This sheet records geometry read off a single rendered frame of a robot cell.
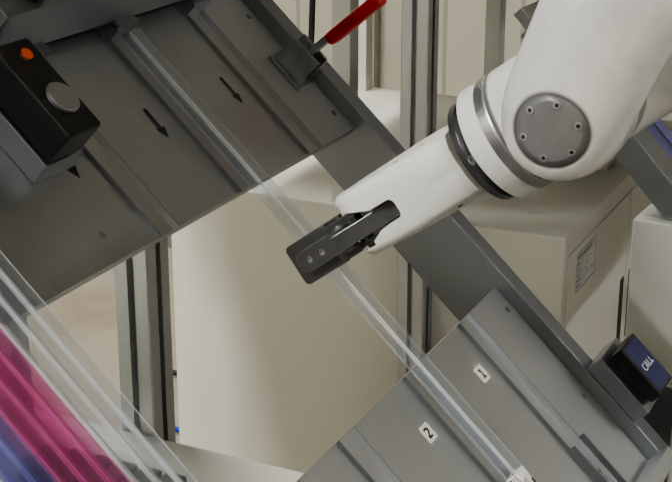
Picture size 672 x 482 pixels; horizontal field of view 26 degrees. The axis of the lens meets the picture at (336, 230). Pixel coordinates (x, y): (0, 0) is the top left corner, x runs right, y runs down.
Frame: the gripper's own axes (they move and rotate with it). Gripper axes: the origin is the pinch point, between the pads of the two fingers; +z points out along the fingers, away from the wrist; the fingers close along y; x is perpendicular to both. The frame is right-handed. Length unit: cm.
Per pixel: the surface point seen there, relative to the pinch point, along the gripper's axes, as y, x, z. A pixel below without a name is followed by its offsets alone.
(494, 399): -6.8, 16.8, -1.3
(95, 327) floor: -162, -8, 166
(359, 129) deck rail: -19.0, -6.5, 2.6
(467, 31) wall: -289, -23, 105
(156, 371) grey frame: -21.9, 2.1, 38.4
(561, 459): -8.4, 23.7, -2.5
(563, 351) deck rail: -19.1, 18.3, -2.3
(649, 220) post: -48, 16, -4
